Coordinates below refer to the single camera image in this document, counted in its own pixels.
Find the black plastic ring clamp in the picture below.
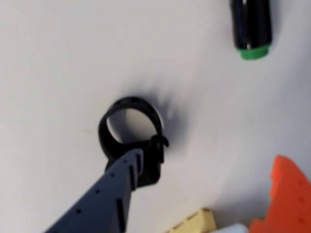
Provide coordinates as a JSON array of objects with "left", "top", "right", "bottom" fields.
[{"left": 98, "top": 96, "right": 170, "bottom": 189}]

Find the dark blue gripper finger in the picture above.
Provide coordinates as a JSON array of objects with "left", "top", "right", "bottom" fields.
[{"left": 45, "top": 148, "right": 144, "bottom": 233}]

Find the black marker with green cap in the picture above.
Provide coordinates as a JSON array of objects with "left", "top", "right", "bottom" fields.
[{"left": 229, "top": 0, "right": 273, "bottom": 61}]

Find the yellow perforated base block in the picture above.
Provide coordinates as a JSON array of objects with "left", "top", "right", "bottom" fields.
[{"left": 167, "top": 208, "right": 217, "bottom": 233}]

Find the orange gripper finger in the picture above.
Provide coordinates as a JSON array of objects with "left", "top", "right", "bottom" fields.
[{"left": 249, "top": 154, "right": 311, "bottom": 233}]

